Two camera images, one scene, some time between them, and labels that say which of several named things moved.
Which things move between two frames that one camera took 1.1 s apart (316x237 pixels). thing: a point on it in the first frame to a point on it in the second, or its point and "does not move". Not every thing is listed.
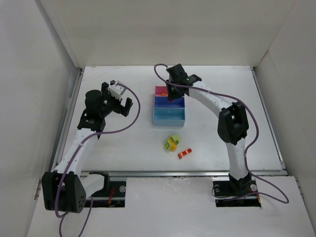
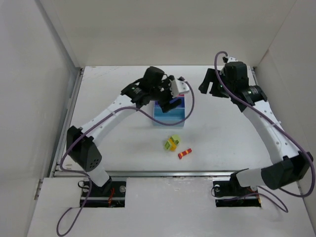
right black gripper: x=173 y=91 to x=213 y=82
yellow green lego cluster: x=172 y=142 does not move
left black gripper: x=118 y=105 to x=165 y=98
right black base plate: x=239 y=193 does not move
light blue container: x=169 y=117 does not move
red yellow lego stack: x=184 y=153 does not move
